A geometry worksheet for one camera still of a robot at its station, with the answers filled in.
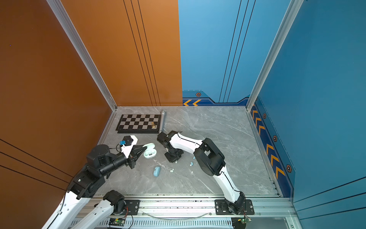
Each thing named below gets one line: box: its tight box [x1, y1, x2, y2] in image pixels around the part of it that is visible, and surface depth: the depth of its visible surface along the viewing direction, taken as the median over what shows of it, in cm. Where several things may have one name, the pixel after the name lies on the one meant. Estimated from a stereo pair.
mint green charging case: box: [142, 142, 157, 159], surface depth 67 cm
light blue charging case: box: [153, 166, 161, 177], surface depth 84 cm
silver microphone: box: [158, 110, 167, 134], surface depth 111 cm
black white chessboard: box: [115, 114, 162, 134], surface depth 107 cm
